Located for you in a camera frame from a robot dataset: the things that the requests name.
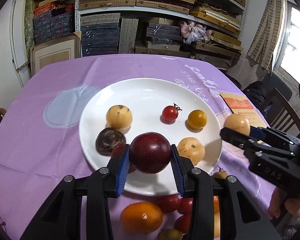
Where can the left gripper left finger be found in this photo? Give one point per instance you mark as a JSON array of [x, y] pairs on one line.
[[59, 217]]

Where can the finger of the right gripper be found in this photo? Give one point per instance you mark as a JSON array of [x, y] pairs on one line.
[[257, 133], [237, 139]]

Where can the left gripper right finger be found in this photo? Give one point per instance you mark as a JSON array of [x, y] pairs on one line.
[[240, 216]]

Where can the pale yellow loquat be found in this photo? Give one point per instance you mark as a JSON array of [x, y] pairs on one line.
[[238, 123]]

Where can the large yellow loquat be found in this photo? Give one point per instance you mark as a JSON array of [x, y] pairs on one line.
[[191, 148]]

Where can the small yellow tomato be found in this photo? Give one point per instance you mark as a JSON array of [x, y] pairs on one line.
[[197, 119]]

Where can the dark red plum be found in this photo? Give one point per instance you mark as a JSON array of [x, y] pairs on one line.
[[150, 152], [117, 151]]

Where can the small red cherry tomato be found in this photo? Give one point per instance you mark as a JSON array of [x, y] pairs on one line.
[[170, 113]]

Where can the dark wrinkled passion fruit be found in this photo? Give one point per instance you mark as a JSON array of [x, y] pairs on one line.
[[109, 139]]

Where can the yellow loquat fruit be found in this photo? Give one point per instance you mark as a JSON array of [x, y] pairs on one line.
[[119, 117]]

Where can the person's right hand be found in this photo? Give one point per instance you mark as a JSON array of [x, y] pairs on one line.
[[292, 205]]

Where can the small yellow loquat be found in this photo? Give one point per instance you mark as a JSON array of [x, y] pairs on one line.
[[220, 174]]

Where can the dark wooden chair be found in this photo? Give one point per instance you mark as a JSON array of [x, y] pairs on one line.
[[279, 113]]

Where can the brown paper envelope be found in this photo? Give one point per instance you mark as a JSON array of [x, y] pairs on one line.
[[240, 104]]

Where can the orange mandarin with leaf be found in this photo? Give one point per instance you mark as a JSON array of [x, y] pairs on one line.
[[216, 217]]

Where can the checkered curtain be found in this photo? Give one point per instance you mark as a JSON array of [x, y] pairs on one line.
[[265, 40]]

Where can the white oval plate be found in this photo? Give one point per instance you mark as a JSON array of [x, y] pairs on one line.
[[146, 98]]

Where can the pink crumpled cloth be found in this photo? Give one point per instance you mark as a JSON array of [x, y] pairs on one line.
[[192, 32]]

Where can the framed picture in cardboard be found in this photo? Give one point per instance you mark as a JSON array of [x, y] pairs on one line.
[[59, 49]]

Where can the metal storage shelf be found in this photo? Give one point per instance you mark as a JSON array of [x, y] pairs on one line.
[[145, 27]]

